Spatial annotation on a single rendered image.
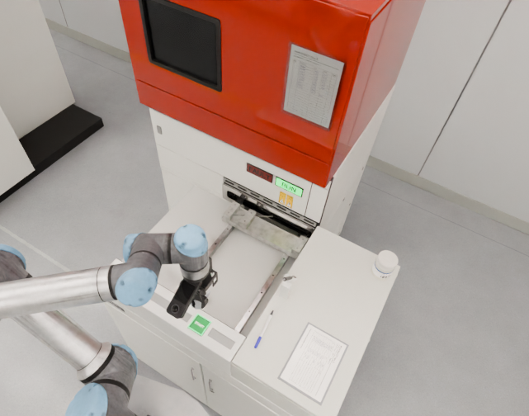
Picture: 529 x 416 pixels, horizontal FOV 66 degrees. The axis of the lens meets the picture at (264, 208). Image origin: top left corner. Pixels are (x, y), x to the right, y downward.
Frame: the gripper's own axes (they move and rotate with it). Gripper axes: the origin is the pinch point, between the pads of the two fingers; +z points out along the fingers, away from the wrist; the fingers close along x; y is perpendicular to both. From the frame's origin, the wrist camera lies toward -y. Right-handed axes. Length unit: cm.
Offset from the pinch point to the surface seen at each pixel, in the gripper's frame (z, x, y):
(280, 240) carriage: 23, -4, 49
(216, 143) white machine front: -4, 33, 59
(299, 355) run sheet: 13.8, -32.4, 9.0
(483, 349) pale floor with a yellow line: 110, -118, 104
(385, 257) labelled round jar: 5, -43, 52
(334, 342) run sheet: 13.8, -40.2, 18.8
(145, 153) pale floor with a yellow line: 111, 145, 120
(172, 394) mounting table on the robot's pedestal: 28.7, -2.3, -18.4
